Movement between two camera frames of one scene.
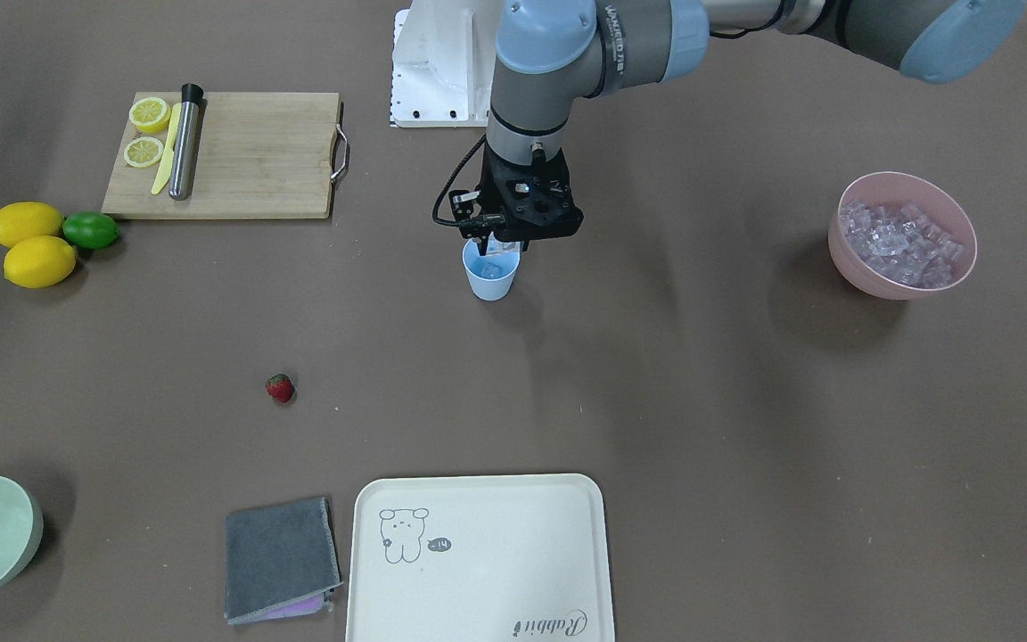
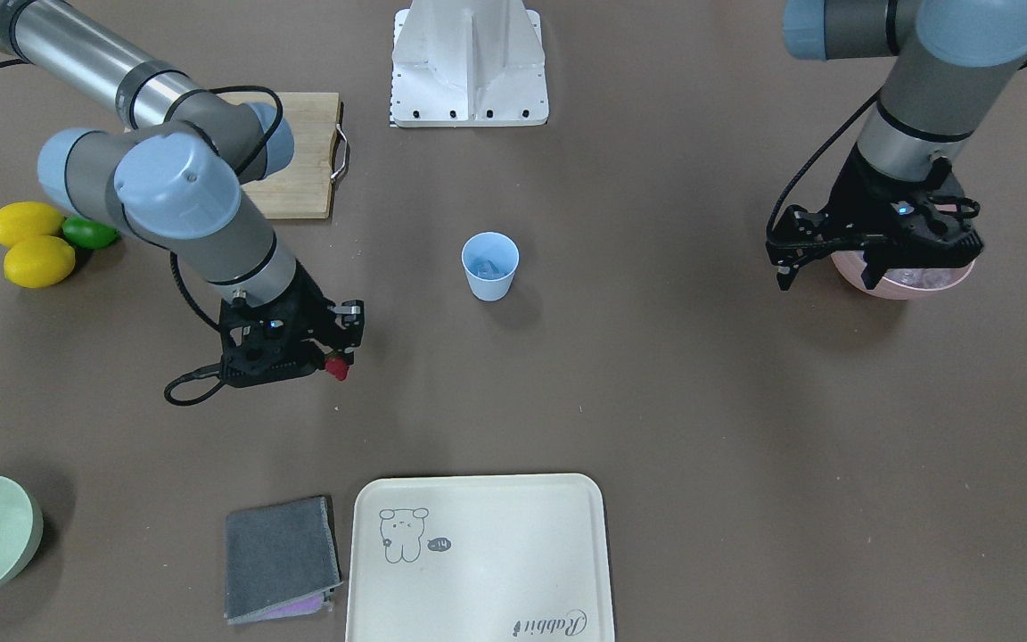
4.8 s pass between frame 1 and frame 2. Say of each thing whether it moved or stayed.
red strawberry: moved
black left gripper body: moved
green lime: stayed
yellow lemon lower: stayed
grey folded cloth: stayed
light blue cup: stayed
